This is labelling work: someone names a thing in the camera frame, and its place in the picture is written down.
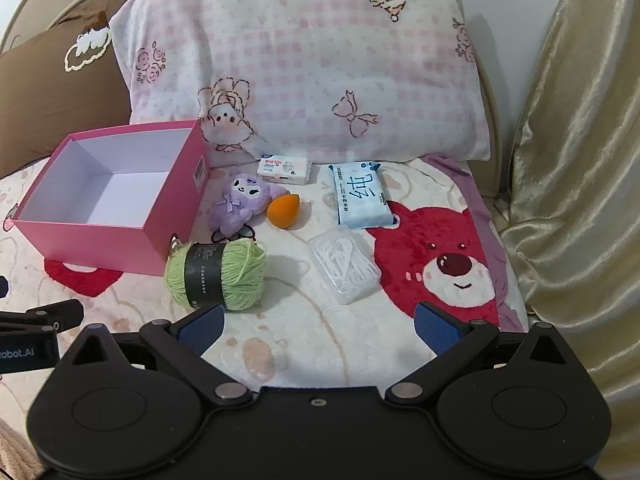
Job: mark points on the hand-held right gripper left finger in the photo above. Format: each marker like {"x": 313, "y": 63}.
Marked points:
{"x": 202, "y": 331}

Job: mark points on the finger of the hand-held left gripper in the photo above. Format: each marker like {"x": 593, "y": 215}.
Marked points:
{"x": 50, "y": 316}

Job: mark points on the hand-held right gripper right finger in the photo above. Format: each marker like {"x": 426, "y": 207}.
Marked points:
{"x": 437, "y": 331}

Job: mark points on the green yarn ball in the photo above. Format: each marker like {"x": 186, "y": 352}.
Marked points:
{"x": 240, "y": 275}

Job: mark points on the clear floss pick box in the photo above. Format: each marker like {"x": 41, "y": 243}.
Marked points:
{"x": 345, "y": 265}

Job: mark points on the purple plush toy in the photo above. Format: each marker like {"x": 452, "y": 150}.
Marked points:
{"x": 237, "y": 201}

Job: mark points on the pink cardboard box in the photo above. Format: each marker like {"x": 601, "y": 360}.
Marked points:
{"x": 175, "y": 195}

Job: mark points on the orange makeup sponge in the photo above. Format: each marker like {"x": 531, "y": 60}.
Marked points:
{"x": 282, "y": 210}

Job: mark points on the blue wet wipes pack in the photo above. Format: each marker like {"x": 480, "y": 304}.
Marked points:
{"x": 362, "y": 195}

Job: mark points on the small white wipes pack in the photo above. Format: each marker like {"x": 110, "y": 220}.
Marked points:
{"x": 284, "y": 169}

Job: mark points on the brown pillow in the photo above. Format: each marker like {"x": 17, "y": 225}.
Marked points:
{"x": 50, "y": 105}

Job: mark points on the gold satin cloth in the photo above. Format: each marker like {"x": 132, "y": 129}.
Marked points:
{"x": 575, "y": 160}

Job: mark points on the pink checkered pillow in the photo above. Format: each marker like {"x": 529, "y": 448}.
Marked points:
{"x": 310, "y": 60}

